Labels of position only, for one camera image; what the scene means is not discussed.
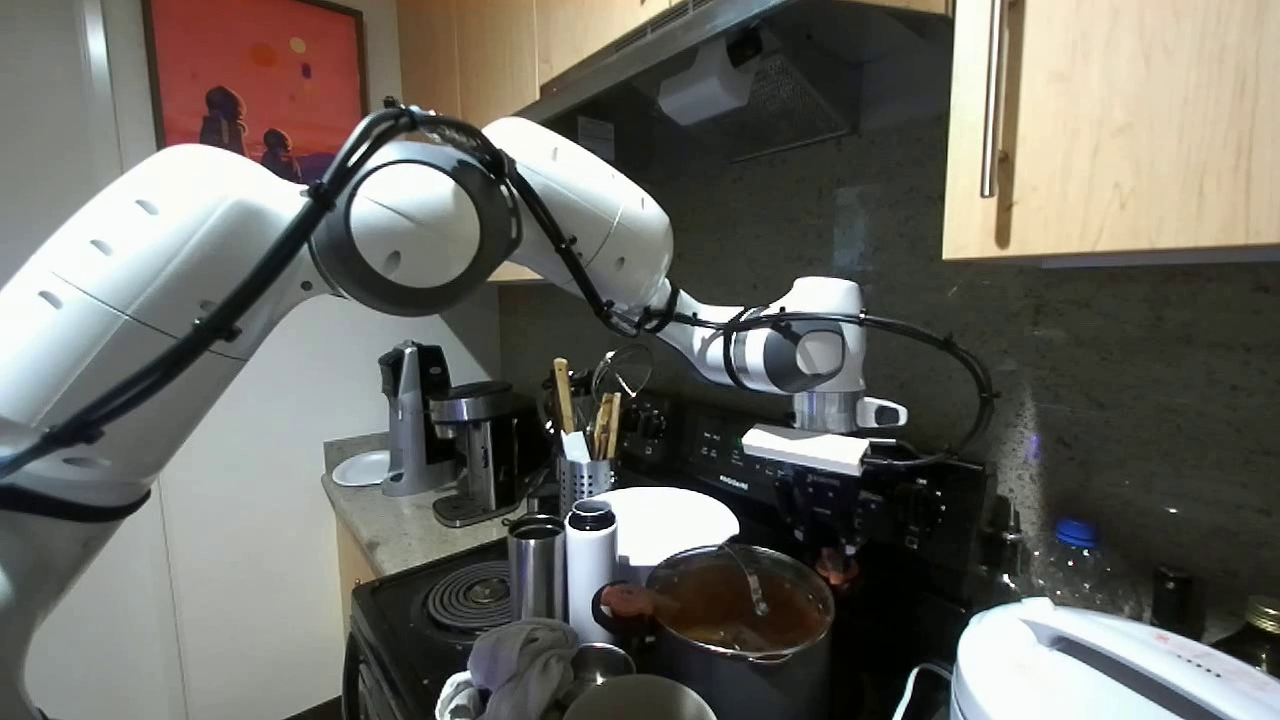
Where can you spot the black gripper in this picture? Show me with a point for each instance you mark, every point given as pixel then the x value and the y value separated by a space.
pixel 841 509

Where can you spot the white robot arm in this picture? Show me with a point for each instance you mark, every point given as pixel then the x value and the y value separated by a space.
pixel 173 255

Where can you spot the glass pot lid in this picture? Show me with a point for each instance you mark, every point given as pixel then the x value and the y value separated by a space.
pixel 721 615

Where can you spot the black cooking pot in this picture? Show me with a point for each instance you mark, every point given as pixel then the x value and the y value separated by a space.
pixel 746 684

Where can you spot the white appliance lid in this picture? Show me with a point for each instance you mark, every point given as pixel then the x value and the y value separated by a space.
pixel 1066 667

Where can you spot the white round dish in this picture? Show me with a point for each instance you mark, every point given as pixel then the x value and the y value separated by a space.
pixel 665 522

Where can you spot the dark glass bottle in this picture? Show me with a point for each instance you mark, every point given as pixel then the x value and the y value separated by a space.
pixel 1009 553

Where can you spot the wooden spatula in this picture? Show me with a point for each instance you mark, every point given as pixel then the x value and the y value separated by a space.
pixel 610 425

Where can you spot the clear bottle blue cap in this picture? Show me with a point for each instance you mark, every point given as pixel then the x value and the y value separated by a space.
pixel 1081 575

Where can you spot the steel utensil holder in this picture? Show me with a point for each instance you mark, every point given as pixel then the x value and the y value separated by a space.
pixel 584 482

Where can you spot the metal strainer utensil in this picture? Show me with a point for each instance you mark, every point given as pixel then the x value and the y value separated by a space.
pixel 625 371

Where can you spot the white thermos bottle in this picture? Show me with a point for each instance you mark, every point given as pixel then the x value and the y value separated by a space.
pixel 590 575

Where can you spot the white utensil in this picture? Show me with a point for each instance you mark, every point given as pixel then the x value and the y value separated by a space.
pixel 576 447

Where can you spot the small steel bowl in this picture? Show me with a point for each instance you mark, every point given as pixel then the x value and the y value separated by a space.
pixel 600 660

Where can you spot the wooden spoon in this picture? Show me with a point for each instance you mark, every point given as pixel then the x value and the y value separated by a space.
pixel 562 386

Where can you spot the steel travel tumbler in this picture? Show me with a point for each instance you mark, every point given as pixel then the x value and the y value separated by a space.
pixel 539 575

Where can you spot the dark jar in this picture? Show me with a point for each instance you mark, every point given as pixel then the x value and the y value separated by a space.
pixel 1169 599

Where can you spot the white crumpled cloth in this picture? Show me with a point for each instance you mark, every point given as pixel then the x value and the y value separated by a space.
pixel 521 667

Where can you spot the black steel coffee maker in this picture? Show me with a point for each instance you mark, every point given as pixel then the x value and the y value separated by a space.
pixel 475 440

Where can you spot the black coil burner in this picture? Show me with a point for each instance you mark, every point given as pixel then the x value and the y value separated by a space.
pixel 466 599

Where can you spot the steel range hood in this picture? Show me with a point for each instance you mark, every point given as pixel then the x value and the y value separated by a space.
pixel 803 64

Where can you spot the white range hood lamp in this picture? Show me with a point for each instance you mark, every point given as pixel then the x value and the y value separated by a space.
pixel 704 83

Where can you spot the black electric stove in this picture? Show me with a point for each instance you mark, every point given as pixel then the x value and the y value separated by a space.
pixel 403 640

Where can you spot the small white dish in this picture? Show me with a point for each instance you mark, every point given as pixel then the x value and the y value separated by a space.
pixel 362 468

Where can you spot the red framed painting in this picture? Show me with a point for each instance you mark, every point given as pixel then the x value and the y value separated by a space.
pixel 267 64

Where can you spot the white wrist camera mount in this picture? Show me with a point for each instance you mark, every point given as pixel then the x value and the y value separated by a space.
pixel 803 448

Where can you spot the wooden wall cabinet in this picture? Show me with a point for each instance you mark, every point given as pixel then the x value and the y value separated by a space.
pixel 454 53
pixel 1132 120

